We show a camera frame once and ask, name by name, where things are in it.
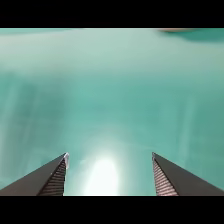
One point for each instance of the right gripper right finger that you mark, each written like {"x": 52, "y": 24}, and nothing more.
{"x": 176, "y": 181}

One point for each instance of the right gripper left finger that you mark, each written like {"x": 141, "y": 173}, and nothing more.
{"x": 43, "y": 181}

